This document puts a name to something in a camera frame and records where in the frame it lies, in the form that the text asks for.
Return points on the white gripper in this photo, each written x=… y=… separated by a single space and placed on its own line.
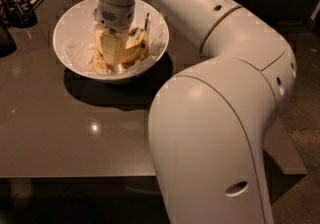
x=115 y=17

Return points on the large yellow banana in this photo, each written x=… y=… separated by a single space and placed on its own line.
x=120 y=48

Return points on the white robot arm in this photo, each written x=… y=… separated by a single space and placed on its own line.
x=207 y=123

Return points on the small banana left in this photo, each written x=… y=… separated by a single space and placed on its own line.
x=98 y=63

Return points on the banana at bowl right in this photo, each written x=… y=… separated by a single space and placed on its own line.
x=137 y=47

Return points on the white paper in bowl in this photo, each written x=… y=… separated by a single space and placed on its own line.
x=81 y=53

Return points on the white ceramic bowl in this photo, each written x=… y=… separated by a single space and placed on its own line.
x=78 y=23

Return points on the dark object at left edge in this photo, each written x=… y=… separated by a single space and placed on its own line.
x=7 y=43

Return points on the black wire mesh cup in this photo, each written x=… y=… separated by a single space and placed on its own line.
x=29 y=17

